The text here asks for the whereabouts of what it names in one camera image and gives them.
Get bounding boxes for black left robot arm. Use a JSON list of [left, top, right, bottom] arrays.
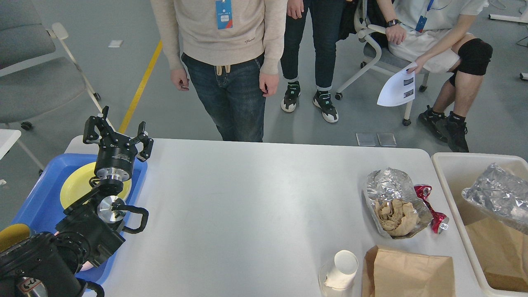
[[0, 106, 153, 297]]

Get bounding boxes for blue plastic tray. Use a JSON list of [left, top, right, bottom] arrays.
[[12, 153, 148, 284]]

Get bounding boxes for aluminium foil sheet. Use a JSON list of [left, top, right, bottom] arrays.
[[462, 163, 528, 234]]

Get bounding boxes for white paper sheets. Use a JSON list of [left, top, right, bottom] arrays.
[[377, 62, 417, 107]]

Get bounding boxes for white side table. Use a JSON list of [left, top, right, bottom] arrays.
[[0, 129, 45, 171]]

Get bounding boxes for white paper cup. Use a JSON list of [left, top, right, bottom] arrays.
[[318, 250, 359, 297]]

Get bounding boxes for brown paper bag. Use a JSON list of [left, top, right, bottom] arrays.
[[362, 245, 456, 297], [465, 218, 528, 292]]

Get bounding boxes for grey chair at left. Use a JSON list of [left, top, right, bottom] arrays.
[[0, 0, 103, 130]]

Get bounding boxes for seated person in white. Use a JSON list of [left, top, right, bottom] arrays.
[[377, 0, 493, 153]]

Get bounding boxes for red shiny wrapper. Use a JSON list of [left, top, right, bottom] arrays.
[[414, 184, 450, 235]]

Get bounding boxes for person in dark jeans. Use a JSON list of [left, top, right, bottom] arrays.
[[280, 0, 345, 123]]

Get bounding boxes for teal yellow mug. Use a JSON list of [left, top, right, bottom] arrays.
[[0, 223, 31, 252]]

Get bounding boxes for beige plastic bin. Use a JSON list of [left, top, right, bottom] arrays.
[[431, 153, 528, 297]]

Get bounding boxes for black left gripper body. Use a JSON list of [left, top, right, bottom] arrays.
[[94, 143, 137, 182]]

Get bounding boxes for foil ball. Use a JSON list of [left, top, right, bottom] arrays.
[[363, 167, 433, 239]]

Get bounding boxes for person in beige sweater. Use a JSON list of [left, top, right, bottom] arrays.
[[151, 0, 287, 142]]

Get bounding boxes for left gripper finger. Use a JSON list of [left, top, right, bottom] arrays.
[[130, 121, 153, 162], [83, 106, 118, 146]]

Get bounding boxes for yellow plastic plate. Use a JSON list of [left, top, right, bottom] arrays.
[[59, 162, 132, 210]]

